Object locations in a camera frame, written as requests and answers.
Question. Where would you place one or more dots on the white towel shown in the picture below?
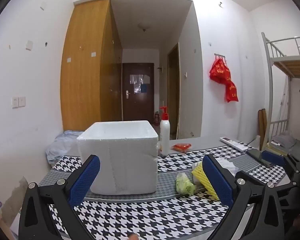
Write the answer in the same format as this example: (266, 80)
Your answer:
(224, 164)

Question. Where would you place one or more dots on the white wall switch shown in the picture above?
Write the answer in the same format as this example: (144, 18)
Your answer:
(18, 102)

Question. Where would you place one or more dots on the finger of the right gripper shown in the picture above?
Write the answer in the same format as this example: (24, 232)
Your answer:
(273, 158)

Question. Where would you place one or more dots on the white remote control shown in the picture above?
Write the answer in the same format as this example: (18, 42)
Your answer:
(239, 146)

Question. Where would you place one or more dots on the wall hook rack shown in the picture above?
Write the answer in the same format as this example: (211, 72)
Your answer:
(220, 56)

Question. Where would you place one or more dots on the dark brown entrance door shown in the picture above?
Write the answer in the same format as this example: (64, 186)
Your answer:
(138, 91)

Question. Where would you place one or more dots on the light blue cloth pile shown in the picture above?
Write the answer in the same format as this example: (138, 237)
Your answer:
(64, 144)

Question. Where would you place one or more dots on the metal bunk bed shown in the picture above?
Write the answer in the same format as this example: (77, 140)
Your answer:
(290, 66)

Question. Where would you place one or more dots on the red fire extinguisher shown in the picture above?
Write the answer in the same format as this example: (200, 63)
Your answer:
(157, 118)

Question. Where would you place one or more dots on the ceiling lamp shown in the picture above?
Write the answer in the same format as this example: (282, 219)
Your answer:
(144, 26)

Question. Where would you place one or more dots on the green tissue pack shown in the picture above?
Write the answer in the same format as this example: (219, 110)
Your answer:
(183, 185)

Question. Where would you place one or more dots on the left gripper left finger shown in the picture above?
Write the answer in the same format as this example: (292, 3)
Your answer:
(35, 219)

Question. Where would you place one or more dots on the white foam box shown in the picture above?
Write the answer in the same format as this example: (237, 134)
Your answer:
(128, 153)

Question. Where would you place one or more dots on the yellow foam net sleeve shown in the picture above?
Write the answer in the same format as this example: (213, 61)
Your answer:
(199, 177)

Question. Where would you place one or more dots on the white pump lotion bottle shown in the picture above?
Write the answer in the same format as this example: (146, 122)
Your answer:
(164, 131)

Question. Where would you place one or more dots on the red plastic bag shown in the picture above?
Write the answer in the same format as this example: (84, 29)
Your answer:
(221, 74)

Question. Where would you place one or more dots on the wooden wardrobe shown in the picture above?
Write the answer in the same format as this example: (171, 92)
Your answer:
(90, 88)

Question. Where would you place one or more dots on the houndstooth table cloth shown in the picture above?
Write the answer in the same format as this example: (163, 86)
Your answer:
(165, 214)

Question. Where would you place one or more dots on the wooden boards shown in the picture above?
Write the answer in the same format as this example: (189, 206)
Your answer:
(262, 124)

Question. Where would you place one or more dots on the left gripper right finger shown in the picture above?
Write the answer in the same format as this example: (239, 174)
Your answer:
(223, 183)

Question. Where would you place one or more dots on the red snack packet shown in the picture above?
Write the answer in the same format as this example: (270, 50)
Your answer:
(181, 147)

